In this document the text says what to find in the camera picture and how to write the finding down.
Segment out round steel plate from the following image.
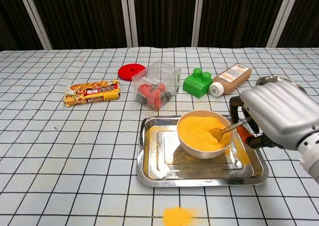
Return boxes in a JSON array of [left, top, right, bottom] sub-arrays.
[[256, 76, 307, 94]]

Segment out spilled yellow powder pile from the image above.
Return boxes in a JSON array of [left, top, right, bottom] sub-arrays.
[[161, 206, 199, 226]]

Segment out bowl of yellow powder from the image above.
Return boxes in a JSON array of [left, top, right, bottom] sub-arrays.
[[176, 110, 234, 160]]

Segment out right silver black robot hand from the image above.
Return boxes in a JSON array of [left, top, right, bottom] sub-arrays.
[[229, 78, 319, 151]]

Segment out dark folding screen white frames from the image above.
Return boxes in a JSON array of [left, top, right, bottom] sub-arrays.
[[0, 0, 319, 52]]

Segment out clear box with red toy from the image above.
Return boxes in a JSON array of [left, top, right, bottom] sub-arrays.
[[131, 60, 182, 112]]

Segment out silver spoon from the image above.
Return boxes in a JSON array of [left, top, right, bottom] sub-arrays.
[[208, 116, 252, 143]]

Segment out green toy brick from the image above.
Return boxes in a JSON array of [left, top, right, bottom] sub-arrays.
[[182, 68, 214, 99]]

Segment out red round lid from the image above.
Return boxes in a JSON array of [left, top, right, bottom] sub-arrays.
[[117, 63, 147, 82]]

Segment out yellow red snack package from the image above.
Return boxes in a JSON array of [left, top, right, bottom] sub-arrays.
[[63, 79, 122, 107]]

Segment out brown sauce bottle white cap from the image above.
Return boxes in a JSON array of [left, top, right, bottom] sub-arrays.
[[208, 63, 252, 98]]

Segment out white black checkered tablecloth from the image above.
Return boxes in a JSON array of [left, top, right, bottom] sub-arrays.
[[0, 46, 319, 226]]

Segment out rectangular steel tray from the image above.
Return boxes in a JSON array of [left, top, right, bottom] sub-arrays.
[[136, 114, 269, 188]]

